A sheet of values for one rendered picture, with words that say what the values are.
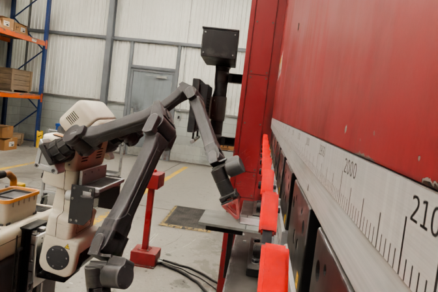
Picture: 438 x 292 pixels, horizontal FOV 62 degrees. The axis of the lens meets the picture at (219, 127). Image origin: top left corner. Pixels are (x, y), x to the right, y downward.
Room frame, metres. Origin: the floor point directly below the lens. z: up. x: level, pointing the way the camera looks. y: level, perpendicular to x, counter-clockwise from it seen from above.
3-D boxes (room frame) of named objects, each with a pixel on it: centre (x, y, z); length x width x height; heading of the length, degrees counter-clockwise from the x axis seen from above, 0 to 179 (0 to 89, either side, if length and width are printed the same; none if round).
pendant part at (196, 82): (2.61, 0.14, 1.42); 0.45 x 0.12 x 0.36; 178
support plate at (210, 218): (1.37, -0.11, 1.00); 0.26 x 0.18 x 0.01; 83
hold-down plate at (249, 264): (1.32, -0.19, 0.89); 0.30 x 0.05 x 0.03; 173
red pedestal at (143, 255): (3.11, 0.52, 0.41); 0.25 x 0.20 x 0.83; 83
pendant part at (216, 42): (2.66, 0.06, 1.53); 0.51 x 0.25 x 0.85; 178
